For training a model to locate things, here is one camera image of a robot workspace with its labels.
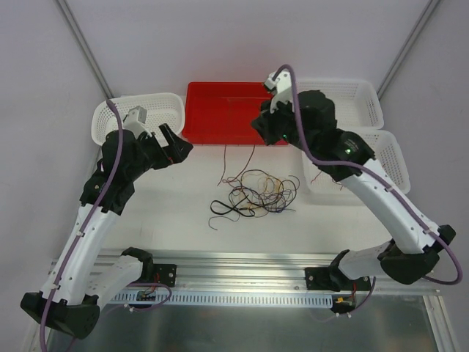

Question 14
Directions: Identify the multicolour wire bundle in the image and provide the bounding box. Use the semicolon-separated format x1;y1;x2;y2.
208;169;301;230

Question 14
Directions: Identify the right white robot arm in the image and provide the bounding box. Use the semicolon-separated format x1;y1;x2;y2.
251;90;456;291

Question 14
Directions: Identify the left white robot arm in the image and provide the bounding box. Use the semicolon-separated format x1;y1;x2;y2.
21;124;193;340

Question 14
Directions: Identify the white far rectangular basket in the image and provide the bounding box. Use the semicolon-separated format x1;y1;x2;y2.
297;78;384;130

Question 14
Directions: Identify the white rectangular basket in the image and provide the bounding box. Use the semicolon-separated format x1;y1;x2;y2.
297;78;384;130
302;128;410;205

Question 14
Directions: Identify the white oval perforated basket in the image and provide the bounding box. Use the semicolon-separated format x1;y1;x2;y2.
91;92;185;145

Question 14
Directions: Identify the red plastic bin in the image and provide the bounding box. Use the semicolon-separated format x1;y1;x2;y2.
182;81;271;145

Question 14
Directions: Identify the white near rectangular basket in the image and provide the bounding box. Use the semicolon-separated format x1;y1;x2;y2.
302;128;410;205

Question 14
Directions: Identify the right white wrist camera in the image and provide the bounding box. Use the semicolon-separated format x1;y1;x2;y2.
264;68;293;114

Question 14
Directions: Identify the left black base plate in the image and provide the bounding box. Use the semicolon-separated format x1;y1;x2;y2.
136;264;177;287

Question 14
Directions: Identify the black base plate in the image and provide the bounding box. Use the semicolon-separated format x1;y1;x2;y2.
304;267;371;292
136;264;177;287

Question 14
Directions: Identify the aluminium mounting rail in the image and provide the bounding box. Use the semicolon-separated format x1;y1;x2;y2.
49;249;440;296

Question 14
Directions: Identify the white slotted cable duct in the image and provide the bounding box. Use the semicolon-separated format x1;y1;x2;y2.
111;290;333;309

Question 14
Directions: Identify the left aluminium frame post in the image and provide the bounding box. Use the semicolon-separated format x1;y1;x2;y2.
53;0;115;99

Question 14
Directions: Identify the aluminium frame post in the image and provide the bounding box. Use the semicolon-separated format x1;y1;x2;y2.
377;0;443;100
53;0;115;99

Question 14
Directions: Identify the right aluminium frame post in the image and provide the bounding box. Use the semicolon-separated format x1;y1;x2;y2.
377;0;443;100

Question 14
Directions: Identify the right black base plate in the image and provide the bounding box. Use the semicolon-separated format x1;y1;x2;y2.
304;267;371;292

